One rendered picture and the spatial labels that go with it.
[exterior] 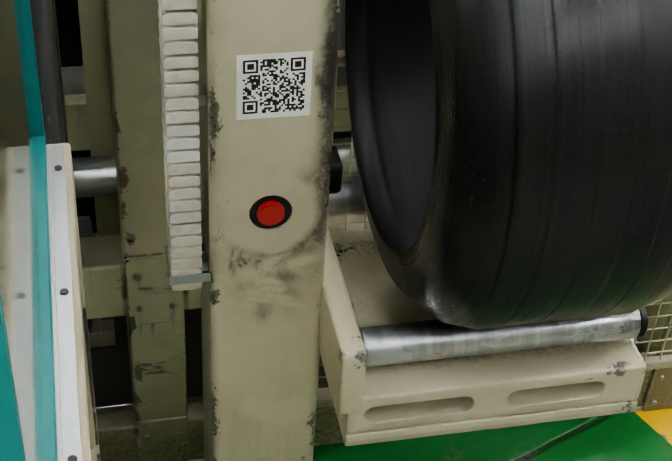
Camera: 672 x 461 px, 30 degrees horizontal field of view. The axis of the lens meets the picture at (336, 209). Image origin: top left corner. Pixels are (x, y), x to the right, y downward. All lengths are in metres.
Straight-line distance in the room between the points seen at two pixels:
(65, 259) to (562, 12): 0.47
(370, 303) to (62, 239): 0.71
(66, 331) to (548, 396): 0.76
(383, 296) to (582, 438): 1.06
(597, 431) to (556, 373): 1.16
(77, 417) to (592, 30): 0.56
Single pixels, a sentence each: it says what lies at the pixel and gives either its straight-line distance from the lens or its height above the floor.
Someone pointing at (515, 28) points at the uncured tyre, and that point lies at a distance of 1.11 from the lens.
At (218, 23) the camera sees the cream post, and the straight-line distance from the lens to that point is 1.20.
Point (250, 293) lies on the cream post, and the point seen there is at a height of 0.95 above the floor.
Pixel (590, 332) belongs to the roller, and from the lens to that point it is 1.48.
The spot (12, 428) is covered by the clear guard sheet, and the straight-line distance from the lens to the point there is 0.51.
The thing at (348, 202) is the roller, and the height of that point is 0.90.
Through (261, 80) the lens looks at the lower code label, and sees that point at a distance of 1.24.
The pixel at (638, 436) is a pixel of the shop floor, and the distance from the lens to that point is 2.65.
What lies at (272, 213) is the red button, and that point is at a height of 1.06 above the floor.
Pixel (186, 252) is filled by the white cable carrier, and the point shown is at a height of 1.01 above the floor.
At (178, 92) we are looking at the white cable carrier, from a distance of 1.25.
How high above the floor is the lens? 1.89
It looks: 38 degrees down
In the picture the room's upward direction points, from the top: 4 degrees clockwise
